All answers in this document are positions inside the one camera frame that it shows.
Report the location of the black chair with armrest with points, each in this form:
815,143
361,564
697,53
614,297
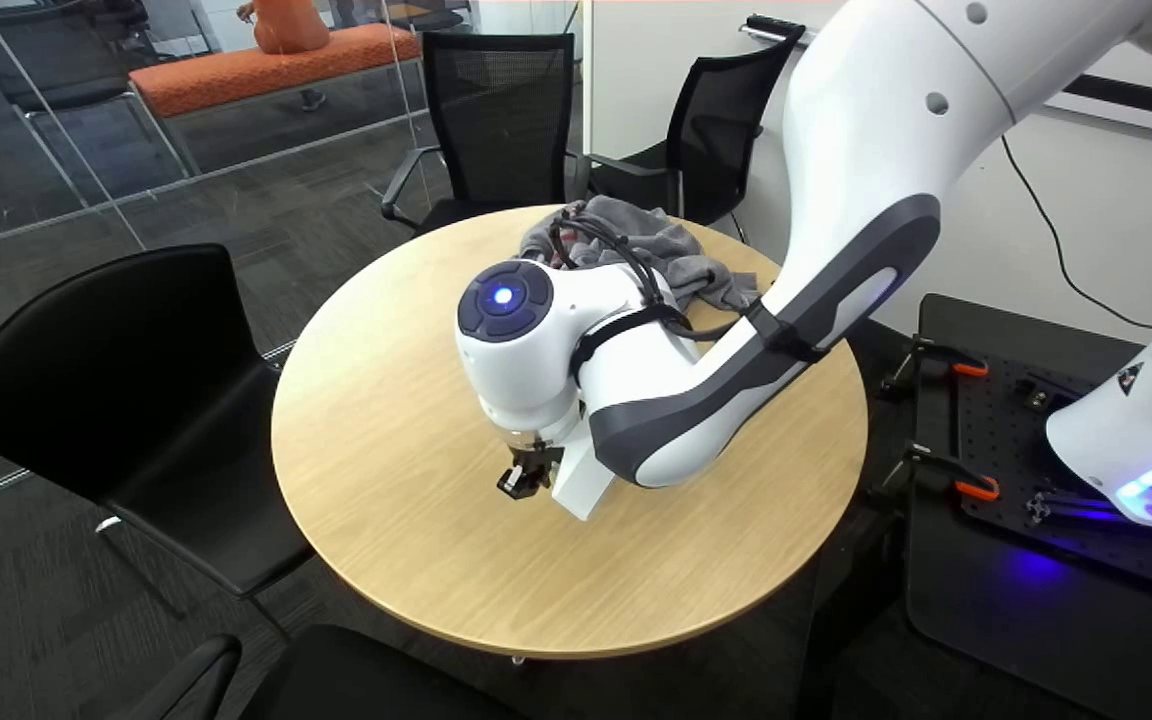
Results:
361,680

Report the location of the orange upholstered bench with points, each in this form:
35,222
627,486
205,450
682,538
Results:
258,67

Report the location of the grey crumpled cloth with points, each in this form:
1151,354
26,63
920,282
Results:
676,241

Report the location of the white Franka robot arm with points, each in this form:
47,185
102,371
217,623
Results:
522,346

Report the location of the orange cushion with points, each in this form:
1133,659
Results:
288,24

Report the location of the dark chair behind glass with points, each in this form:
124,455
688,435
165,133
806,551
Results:
43,53

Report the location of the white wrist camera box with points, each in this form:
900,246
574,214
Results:
581,483

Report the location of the large black solid-back chair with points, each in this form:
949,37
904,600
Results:
111,360

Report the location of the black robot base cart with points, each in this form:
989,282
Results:
1001,627

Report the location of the black mesh-back office chair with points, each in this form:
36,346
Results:
723,120
499,104

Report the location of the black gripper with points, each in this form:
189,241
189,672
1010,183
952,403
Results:
539,456

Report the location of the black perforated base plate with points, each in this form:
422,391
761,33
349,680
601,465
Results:
1001,444

